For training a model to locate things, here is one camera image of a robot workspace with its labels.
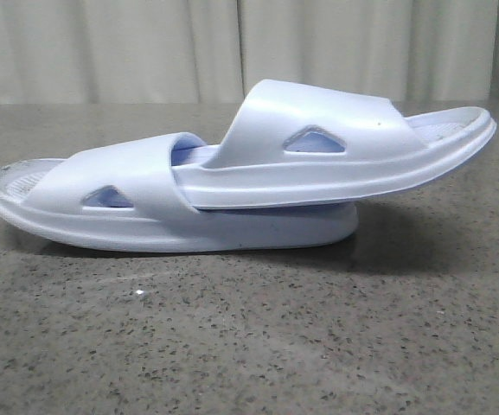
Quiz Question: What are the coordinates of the light blue slipper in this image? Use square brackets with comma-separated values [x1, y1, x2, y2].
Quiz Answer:
[172, 80, 496, 209]
[0, 132, 358, 252]

